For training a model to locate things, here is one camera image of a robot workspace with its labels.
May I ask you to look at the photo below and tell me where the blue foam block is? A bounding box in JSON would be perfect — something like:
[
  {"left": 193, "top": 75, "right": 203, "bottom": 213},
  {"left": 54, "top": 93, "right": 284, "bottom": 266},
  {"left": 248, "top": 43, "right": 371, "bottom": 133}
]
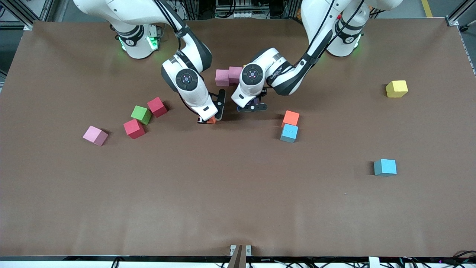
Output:
[
  {"left": 374, "top": 159, "right": 397, "bottom": 176},
  {"left": 280, "top": 124, "right": 299, "bottom": 143}
]

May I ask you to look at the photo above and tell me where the red foam block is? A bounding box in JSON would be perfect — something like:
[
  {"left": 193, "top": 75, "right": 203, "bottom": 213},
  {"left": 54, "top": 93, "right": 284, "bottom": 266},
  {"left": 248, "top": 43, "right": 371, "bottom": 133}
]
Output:
[
  {"left": 123, "top": 119, "right": 145, "bottom": 139},
  {"left": 147, "top": 97, "right": 168, "bottom": 118}
]

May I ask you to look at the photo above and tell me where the green foam block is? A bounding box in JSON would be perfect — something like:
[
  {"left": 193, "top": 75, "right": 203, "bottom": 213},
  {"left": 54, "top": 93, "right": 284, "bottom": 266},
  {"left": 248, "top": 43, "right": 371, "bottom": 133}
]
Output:
[{"left": 131, "top": 105, "right": 152, "bottom": 125}]

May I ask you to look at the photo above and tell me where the large table cover mat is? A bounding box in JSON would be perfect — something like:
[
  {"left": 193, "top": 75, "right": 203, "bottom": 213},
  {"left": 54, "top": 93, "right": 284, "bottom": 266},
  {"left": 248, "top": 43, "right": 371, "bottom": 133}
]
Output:
[{"left": 0, "top": 18, "right": 476, "bottom": 258}]

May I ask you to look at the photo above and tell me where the black electronics rack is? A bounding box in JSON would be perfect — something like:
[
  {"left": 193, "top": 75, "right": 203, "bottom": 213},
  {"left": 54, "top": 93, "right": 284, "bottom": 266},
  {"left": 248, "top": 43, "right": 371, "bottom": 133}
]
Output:
[{"left": 215, "top": 0, "right": 274, "bottom": 19}]

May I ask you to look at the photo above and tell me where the yellow foam block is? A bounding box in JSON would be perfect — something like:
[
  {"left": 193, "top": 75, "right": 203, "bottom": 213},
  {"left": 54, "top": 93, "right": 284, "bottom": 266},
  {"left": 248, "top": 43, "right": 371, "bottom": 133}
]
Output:
[{"left": 386, "top": 80, "right": 408, "bottom": 98}]

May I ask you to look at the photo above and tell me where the metal clamp bracket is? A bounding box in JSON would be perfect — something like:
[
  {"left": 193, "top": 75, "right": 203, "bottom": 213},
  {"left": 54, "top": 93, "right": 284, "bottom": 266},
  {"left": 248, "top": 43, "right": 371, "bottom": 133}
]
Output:
[{"left": 228, "top": 244, "right": 252, "bottom": 268}]

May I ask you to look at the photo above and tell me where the aluminium frame profile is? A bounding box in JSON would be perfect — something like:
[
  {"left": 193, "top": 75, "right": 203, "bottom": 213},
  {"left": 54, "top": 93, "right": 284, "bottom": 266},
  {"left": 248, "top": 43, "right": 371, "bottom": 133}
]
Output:
[
  {"left": 0, "top": 0, "right": 52, "bottom": 31},
  {"left": 446, "top": 0, "right": 476, "bottom": 27}
]

